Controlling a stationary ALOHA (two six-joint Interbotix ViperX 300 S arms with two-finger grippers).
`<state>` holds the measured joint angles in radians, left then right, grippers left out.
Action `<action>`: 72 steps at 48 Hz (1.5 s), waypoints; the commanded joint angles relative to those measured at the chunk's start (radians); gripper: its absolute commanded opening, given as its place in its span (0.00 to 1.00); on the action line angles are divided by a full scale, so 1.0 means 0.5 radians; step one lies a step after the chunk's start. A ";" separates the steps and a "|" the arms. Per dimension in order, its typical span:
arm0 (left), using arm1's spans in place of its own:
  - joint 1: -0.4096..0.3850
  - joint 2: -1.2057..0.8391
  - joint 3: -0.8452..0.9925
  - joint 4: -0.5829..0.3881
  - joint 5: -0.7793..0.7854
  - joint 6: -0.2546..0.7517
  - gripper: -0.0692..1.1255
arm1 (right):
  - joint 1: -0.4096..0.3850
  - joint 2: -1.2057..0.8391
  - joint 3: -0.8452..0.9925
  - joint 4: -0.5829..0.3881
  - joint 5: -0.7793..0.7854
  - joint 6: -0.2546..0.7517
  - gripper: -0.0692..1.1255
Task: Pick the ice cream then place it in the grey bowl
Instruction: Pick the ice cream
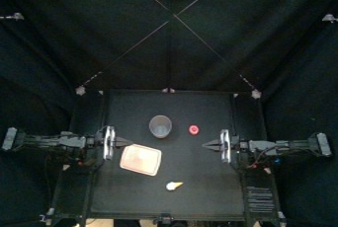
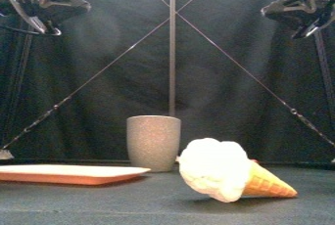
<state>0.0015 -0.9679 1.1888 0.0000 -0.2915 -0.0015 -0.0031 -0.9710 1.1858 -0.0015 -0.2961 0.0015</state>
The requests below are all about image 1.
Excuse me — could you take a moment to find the toy ice cream cone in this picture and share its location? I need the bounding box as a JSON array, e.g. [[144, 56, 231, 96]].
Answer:
[[165, 181, 184, 191]]

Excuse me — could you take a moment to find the silver frame corner bracket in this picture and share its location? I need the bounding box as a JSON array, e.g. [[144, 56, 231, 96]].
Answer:
[[0, 12, 26, 22], [73, 85, 86, 97], [320, 13, 338, 24], [249, 88, 263, 100]]

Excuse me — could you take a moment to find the black table edge clamp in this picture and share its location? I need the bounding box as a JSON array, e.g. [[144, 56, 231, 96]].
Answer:
[[152, 213, 175, 227]]

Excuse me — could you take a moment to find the small red round toy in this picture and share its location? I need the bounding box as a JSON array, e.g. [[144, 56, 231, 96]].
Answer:
[[187, 124, 200, 136]]

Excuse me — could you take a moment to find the thin diagonal brace wire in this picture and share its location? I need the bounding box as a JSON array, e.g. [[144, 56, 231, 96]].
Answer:
[[80, 0, 235, 87], [121, 0, 256, 91]]

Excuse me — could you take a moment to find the grey bowl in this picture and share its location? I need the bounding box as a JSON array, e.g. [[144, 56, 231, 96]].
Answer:
[[148, 114, 173, 139]]

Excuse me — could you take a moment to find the pink square plate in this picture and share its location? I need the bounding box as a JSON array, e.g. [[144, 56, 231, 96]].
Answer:
[[119, 143, 164, 177]]

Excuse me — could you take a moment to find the black backdrop cloth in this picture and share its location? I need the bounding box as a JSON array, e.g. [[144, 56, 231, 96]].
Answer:
[[0, 0, 338, 227]]

